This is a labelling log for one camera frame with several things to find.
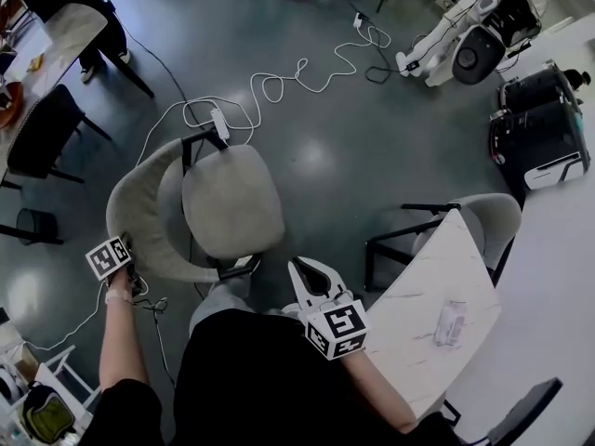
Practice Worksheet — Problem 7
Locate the person's right forearm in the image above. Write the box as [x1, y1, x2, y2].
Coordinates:
[341, 348, 417, 434]

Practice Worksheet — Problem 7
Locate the clear plastic packet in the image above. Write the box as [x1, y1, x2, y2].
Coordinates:
[431, 299, 468, 348]

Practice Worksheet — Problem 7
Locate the white wrist strap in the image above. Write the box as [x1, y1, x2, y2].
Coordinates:
[104, 288, 134, 306]

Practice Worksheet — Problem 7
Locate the white shell backpack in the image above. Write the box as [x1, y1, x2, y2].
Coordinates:
[453, 23, 506, 85]

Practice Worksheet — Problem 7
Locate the person's black shirt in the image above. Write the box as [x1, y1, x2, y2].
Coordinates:
[92, 308, 461, 446]

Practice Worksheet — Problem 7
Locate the yellow green bag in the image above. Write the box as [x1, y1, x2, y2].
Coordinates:
[21, 383, 77, 443]

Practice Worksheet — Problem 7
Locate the grey rectangular table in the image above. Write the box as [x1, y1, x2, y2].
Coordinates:
[0, 2, 109, 177]

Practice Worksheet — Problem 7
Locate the black chair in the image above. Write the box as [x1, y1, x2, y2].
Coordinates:
[7, 84, 113, 185]

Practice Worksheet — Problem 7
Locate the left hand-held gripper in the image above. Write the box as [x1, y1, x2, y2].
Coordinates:
[85, 231, 146, 297]

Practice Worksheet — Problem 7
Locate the white marble square table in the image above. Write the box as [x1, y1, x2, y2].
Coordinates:
[366, 209, 503, 420]

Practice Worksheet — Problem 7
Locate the black and white machine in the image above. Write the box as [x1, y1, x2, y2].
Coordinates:
[499, 61, 582, 116]
[487, 99, 592, 190]

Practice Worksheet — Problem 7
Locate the long white cable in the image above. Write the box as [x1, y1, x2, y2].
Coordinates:
[27, 25, 392, 353]

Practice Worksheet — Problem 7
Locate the person's left forearm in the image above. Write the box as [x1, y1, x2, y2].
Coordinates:
[99, 274, 151, 392]

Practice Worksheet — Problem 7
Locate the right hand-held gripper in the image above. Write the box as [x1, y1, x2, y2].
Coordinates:
[287, 256, 372, 361]

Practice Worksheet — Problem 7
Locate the black wire basket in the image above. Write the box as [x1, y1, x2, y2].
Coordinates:
[16, 206, 60, 245]

